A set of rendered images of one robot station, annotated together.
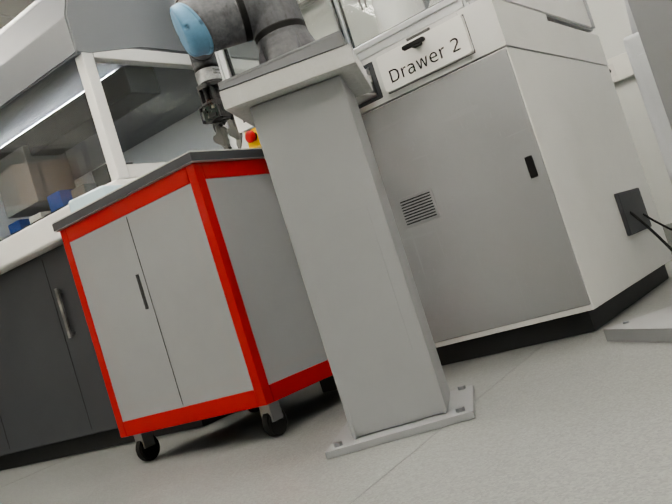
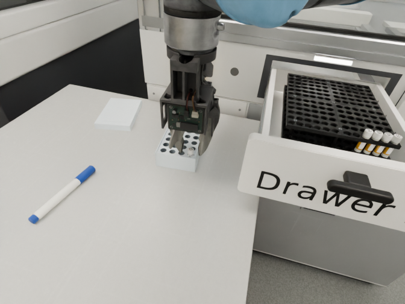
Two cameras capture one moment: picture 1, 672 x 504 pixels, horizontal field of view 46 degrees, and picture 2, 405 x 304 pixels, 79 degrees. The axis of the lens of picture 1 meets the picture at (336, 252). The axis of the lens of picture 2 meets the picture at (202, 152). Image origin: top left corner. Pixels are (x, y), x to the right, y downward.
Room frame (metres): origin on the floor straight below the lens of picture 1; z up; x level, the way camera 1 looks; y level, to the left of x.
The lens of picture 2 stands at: (1.99, 0.32, 1.13)
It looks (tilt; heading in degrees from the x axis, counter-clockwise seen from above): 41 degrees down; 337
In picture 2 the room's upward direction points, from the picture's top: 4 degrees clockwise
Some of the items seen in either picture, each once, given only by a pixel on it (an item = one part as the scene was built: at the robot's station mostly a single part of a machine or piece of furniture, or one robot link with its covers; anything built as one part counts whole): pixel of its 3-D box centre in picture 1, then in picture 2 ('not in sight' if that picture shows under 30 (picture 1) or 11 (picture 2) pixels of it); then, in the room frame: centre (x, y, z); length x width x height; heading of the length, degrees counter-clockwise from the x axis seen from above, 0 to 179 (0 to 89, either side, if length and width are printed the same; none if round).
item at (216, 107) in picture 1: (215, 103); (189, 88); (2.32, 0.21, 0.95); 0.09 x 0.08 x 0.12; 150
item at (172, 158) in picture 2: not in sight; (182, 143); (2.40, 0.20, 0.78); 0.12 x 0.08 x 0.04; 150
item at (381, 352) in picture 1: (351, 250); not in sight; (1.68, -0.03, 0.38); 0.30 x 0.30 x 0.76; 81
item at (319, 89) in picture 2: not in sight; (326, 116); (2.30, -0.08, 0.87); 0.22 x 0.18 x 0.06; 145
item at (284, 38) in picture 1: (287, 52); not in sight; (1.68, -0.03, 0.83); 0.15 x 0.15 x 0.10
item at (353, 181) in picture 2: not in sight; (357, 184); (2.11, 0.05, 0.91); 0.07 x 0.04 x 0.01; 55
